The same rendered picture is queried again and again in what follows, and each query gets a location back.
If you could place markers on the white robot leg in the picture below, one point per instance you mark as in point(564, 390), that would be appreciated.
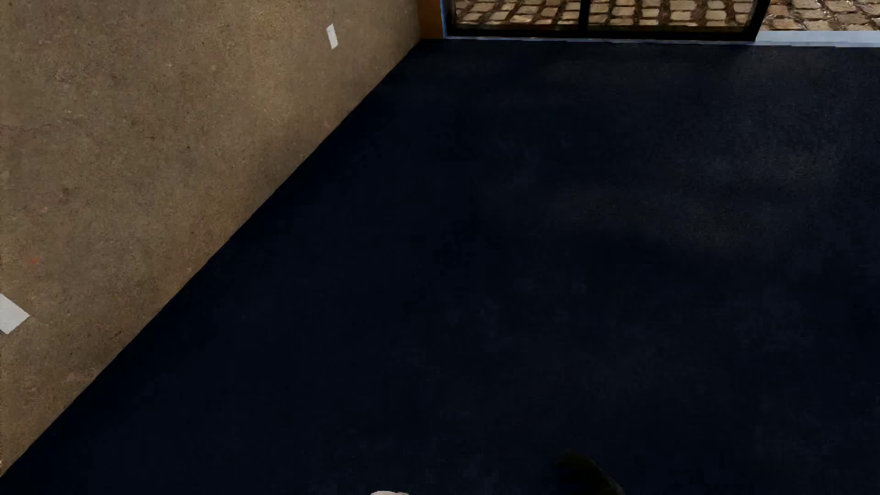
point(390, 492)

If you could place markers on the black robot foot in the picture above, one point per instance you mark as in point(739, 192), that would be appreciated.
point(588, 476)

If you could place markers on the black framed sliding glass door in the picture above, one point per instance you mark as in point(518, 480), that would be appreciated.
point(605, 15)

